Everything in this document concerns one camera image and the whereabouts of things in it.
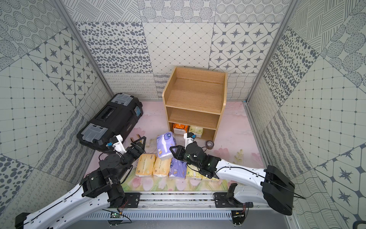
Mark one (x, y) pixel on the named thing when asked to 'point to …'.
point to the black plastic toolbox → (116, 118)
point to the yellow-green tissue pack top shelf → (193, 172)
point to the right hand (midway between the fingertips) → (171, 149)
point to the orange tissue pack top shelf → (161, 167)
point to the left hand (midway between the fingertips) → (142, 138)
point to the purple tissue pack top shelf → (177, 168)
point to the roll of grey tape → (209, 144)
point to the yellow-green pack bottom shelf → (197, 130)
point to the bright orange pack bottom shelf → (180, 129)
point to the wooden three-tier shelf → (196, 97)
